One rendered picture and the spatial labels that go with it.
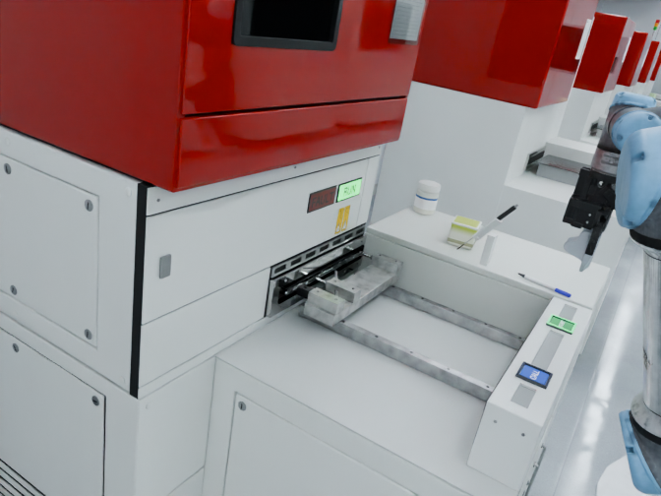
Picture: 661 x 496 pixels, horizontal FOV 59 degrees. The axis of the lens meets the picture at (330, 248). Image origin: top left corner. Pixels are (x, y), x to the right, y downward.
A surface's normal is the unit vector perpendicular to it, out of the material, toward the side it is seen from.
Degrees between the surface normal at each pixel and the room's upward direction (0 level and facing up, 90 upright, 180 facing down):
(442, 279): 90
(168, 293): 90
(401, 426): 0
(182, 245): 90
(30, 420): 90
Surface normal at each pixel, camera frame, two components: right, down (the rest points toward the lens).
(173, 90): -0.51, 0.25
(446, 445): 0.16, -0.91
